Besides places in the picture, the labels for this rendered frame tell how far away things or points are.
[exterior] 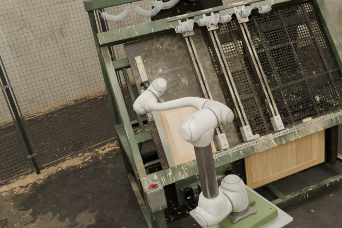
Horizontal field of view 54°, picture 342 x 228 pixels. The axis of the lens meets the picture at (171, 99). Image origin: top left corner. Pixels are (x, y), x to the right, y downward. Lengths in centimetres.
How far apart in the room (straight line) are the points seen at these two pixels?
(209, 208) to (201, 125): 56
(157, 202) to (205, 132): 88
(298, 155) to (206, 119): 193
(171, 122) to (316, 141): 156
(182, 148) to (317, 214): 151
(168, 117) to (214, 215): 99
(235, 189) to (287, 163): 142
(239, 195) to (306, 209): 150
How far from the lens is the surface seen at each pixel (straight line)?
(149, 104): 221
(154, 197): 250
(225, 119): 188
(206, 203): 211
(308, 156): 370
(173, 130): 278
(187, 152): 279
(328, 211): 366
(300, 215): 359
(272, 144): 303
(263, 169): 343
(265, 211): 240
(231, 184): 222
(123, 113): 272
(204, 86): 290
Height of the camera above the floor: 239
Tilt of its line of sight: 22 degrees down
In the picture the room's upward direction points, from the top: 10 degrees counter-clockwise
